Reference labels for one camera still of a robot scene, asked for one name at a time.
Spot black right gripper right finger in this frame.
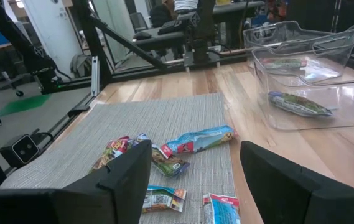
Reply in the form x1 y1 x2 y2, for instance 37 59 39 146
240 141 354 224

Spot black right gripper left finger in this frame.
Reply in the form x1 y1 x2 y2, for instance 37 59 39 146
0 139 152 224

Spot red granola bar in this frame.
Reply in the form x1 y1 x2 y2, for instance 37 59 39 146
89 135 134 174

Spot granola bar with white label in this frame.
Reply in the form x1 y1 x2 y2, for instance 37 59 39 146
141 185 187 214

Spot green granola bar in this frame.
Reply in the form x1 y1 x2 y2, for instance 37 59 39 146
259 57 308 70
267 90 334 118
133 133 191 178

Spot blue granola bar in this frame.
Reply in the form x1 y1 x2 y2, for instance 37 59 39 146
159 124 238 159
202 192 242 224

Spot grey woven placemat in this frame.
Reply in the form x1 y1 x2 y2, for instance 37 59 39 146
0 92 252 224

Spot black clamp foot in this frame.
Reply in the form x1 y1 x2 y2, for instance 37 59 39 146
67 105 91 118

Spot clear plastic bin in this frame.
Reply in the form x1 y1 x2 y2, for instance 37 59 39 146
242 20 354 71
251 24 354 131

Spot grey backpack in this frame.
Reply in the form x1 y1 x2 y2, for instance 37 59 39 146
70 53 93 78

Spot black device with green light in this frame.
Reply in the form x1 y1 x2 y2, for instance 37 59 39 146
32 46 64 94

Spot black computer mouse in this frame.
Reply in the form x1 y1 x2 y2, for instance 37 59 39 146
132 30 152 41

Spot black desk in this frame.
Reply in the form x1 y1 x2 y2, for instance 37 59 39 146
132 27 196 52

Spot grey mesh office chair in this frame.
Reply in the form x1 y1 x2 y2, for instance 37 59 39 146
129 12 149 34

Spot black keyboard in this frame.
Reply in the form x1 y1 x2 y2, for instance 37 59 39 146
157 20 184 35

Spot white pillar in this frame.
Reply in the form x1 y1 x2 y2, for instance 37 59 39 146
21 0 84 78

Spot black office chair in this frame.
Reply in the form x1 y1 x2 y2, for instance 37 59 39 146
150 3 173 29

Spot black table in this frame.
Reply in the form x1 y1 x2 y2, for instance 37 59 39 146
212 1 266 47

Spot black camera cable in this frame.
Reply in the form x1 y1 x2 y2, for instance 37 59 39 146
30 131 55 147

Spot black box camera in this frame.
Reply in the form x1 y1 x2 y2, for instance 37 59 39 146
0 133 40 169

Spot aluminium bracket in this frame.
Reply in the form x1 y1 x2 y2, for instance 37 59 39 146
90 55 100 97

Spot black metal frame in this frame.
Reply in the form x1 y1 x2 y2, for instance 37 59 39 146
0 0 252 147

